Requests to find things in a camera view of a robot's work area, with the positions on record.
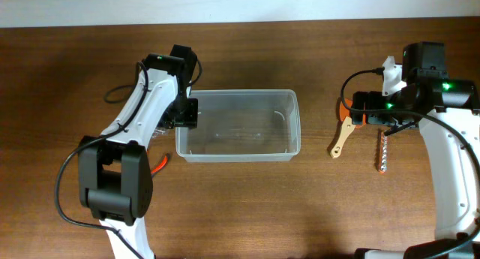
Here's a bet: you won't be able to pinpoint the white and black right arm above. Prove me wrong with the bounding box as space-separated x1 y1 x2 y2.
341 41 479 259

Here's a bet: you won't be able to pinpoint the clear plastic storage box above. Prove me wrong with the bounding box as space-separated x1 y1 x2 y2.
175 89 302 163

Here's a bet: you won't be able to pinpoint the orange scraper with wooden handle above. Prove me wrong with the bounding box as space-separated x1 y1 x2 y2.
329 102 366 158

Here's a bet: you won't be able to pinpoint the red handled pliers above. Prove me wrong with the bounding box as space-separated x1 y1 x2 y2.
150 153 170 177

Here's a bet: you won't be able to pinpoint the clear pack of coloured bits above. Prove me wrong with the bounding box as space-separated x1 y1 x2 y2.
151 127 172 139

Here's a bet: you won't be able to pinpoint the orange socket rail with sockets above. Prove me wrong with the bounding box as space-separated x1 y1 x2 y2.
377 131 388 173

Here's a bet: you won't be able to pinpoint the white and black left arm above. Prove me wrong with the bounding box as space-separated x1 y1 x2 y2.
78 45 200 258

